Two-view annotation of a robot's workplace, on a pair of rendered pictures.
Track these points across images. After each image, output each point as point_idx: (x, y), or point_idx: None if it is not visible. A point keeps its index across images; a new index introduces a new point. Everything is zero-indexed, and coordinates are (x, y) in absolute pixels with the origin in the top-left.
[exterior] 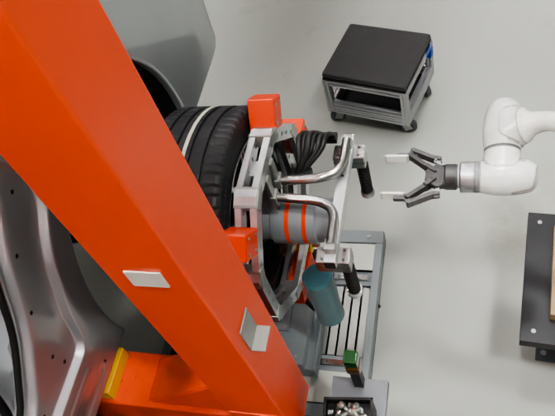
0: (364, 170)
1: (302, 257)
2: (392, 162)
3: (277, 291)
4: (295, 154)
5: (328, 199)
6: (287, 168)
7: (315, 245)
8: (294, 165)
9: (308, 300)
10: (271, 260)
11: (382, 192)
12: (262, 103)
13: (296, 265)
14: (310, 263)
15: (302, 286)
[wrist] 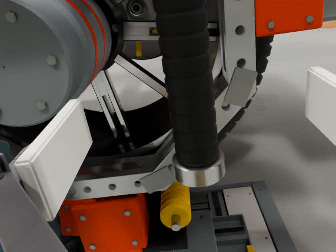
0: (158, 14)
1: (101, 177)
2: (321, 129)
3: (18, 151)
4: (222, 6)
5: (29, 0)
6: (221, 52)
7: (172, 221)
8: (241, 62)
9: (71, 241)
10: (106, 151)
11: (70, 103)
12: None
13: (86, 175)
14: (117, 212)
15: (63, 206)
